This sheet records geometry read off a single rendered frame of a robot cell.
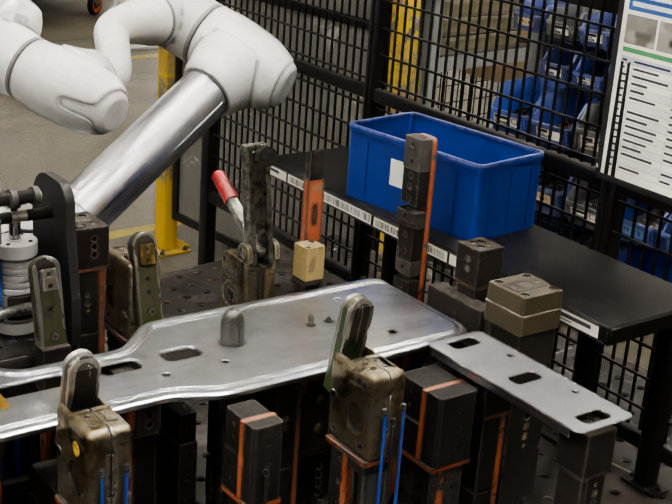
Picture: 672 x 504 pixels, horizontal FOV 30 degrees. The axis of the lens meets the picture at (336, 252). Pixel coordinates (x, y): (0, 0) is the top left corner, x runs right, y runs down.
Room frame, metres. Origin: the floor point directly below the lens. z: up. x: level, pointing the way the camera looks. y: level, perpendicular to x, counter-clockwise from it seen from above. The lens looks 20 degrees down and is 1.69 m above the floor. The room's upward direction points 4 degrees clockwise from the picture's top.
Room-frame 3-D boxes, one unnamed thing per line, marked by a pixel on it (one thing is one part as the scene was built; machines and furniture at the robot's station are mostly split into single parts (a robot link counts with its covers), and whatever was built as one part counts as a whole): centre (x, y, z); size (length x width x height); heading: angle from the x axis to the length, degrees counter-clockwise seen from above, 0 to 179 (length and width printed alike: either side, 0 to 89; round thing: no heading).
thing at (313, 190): (1.77, 0.04, 0.95); 0.03 x 0.01 x 0.50; 127
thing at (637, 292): (2.01, -0.20, 1.02); 0.90 x 0.22 x 0.03; 37
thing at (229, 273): (1.72, 0.13, 0.88); 0.07 x 0.06 x 0.35; 37
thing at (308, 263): (1.73, 0.04, 0.88); 0.04 x 0.04 x 0.36; 37
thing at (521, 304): (1.65, -0.27, 0.88); 0.08 x 0.08 x 0.36; 37
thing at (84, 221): (1.61, 0.35, 0.91); 0.07 x 0.05 x 0.42; 37
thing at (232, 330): (1.51, 0.13, 1.02); 0.03 x 0.03 x 0.07
